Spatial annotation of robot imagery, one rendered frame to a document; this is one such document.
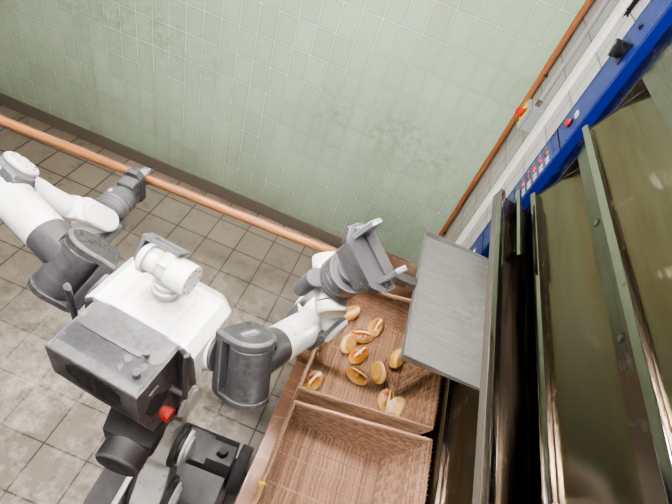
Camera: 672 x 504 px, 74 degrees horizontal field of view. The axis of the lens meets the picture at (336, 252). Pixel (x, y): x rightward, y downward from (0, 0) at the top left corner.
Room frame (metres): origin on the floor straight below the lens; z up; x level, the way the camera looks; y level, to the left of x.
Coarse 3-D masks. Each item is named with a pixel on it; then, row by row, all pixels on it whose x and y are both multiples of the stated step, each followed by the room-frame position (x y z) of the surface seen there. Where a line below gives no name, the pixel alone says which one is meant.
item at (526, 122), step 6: (528, 102) 1.97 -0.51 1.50; (534, 102) 1.97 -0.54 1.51; (528, 108) 1.91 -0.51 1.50; (534, 108) 1.91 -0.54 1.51; (540, 108) 1.94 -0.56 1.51; (522, 114) 1.93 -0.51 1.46; (528, 114) 1.90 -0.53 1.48; (534, 114) 1.90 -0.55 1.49; (540, 114) 1.90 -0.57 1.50; (522, 120) 1.90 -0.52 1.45; (528, 120) 1.90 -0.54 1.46; (534, 120) 1.90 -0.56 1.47; (522, 126) 1.90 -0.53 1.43; (528, 126) 1.90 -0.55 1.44; (528, 132) 1.90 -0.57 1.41
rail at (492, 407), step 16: (496, 224) 1.16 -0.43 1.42; (496, 240) 1.08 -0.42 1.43; (496, 256) 1.00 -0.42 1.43; (496, 272) 0.93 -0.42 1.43; (496, 288) 0.87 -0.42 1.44; (496, 304) 0.81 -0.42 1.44; (496, 320) 0.76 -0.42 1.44; (496, 336) 0.71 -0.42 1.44; (496, 352) 0.67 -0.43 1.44; (496, 368) 0.62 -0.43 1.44; (496, 384) 0.58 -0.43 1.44; (496, 400) 0.54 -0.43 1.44; (496, 416) 0.51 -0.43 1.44; (496, 432) 0.47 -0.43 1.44; (496, 448) 0.44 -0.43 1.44; (496, 464) 0.41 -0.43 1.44; (496, 480) 0.38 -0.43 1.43
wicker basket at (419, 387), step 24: (360, 312) 1.30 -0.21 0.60; (384, 312) 1.30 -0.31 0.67; (408, 312) 1.29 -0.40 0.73; (336, 336) 1.13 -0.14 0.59; (384, 336) 1.23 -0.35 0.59; (312, 360) 0.89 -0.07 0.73; (336, 360) 1.02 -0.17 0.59; (384, 360) 1.11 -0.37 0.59; (336, 384) 0.92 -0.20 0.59; (384, 384) 1.00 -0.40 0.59; (408, 384) 1.00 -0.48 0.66; (432, 384) 0.94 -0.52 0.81; (336, 408) 0.77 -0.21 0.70; (360, 408) 0.76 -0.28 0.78; (408, 408) 0.89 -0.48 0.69; (432, 408) 0.84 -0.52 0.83
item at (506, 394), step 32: (512, 224) 1.22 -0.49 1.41; (512, 288) 0.93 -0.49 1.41; (512, 320) 0.81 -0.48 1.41; (512, 352) 0.71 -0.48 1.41; (480, 384) 0.60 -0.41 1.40; (512, 384) 0.62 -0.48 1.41; (480, 416) 0.51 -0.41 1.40; (512, 416) 0.54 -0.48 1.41; (480, 448) 0.44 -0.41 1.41; (512, 448) 0.47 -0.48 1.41; (480, 480) 0.38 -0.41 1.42; (512, 480) 0.41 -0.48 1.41
